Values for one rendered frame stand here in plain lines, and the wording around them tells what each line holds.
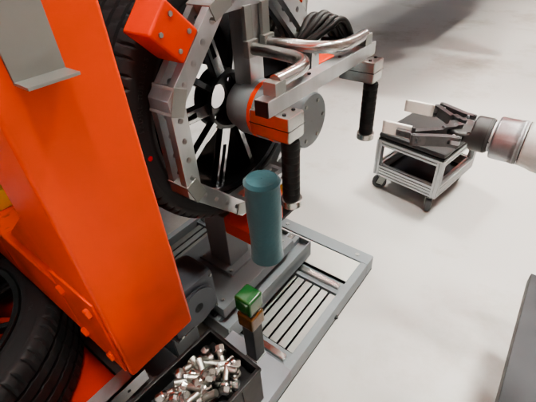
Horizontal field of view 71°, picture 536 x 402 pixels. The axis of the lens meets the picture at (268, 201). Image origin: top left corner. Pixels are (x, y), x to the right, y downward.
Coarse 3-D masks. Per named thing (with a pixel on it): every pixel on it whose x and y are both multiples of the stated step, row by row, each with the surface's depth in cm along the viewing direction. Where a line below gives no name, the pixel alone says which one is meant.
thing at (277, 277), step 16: (304, 240) 154; (288, 256) 149; (304, 256) 152; (272, 272) 143; (288, 272) 145; (256, 288) 137; (272, 288) 138; (208, 320) 128; (224, 320) 127; (224, 336) 127
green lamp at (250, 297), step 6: (246, 288) 72; (252, 288) 72; (240, 294) 71; (246, 294) 71; (252, 294) 71; (258, 294) 71; (240, 300) 70; (246, 300) 70; (252, 300) 70; (258, 300) 71; (240, 306) 72; (246, 306) 70; (252, 306) 70; (258, 306) 72; (246, 312) 71; (252, 312) 71
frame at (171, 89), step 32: (192, 0) 72; (224, 0) 72; (256, 0) 79; (288, 0) 87; (288, 32) 100; (192, 64) 72; (160, 96) 71; (160, 128) 76; (192, 160) 80; (192, 192) 83; (224, 192) 102
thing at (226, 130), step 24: (216, 48) 89; (216, 72) 91; (264, 72) 117; (192, 120) 90; (216, 120) 97; (216, 144) 102; (240, 144) 110; (264, 144) 118; (216, 168) 104; (240, 168) 115
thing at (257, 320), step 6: (240, 312) 74; (258, 312) 74; (240, 318) 74; (246, 318) 73; (252, 318) 73; (258, 318) 74; (240, 324) 76; (246, 324) 74; (252, 324) 73; (258, 324) 75; (252, 330) 74
